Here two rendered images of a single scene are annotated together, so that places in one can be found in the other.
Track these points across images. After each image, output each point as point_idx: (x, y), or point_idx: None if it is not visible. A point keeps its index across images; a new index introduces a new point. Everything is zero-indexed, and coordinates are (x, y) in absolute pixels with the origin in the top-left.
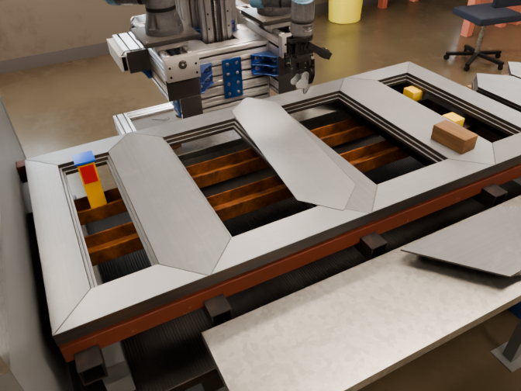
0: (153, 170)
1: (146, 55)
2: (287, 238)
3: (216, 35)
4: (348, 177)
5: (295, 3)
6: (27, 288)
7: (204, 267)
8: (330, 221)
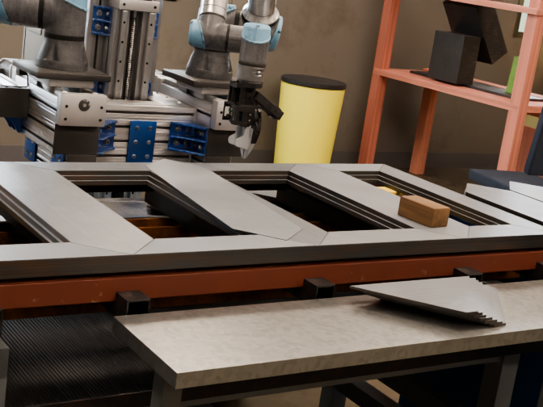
0: (48, 190)
1: (26, 97)
2: (220, 246)
3: (125, 92)
4: (294, 224)
5: (246, 41)
6: None
7: (124, 249)
8: (271, 244)
